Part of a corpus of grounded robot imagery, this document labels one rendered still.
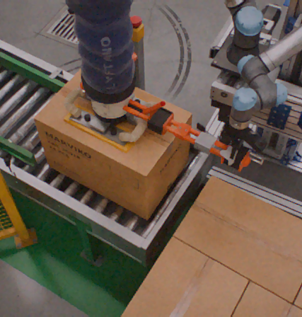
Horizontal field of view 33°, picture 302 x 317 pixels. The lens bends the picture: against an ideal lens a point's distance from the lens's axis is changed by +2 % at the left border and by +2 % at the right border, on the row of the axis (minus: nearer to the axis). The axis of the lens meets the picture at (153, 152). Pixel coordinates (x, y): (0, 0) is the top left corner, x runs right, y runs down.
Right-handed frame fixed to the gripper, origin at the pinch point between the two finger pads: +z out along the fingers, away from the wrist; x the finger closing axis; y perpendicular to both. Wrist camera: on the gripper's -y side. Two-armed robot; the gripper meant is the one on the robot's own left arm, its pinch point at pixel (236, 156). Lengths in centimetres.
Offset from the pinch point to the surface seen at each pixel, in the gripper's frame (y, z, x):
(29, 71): 134, 46, -21
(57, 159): 82, 41, 20
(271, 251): -27, 53, 3
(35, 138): 107, 54, 9
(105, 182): 53, 37, 20
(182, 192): 22, 47, 1
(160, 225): 22, 47, 21
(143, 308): 10, 54, 56
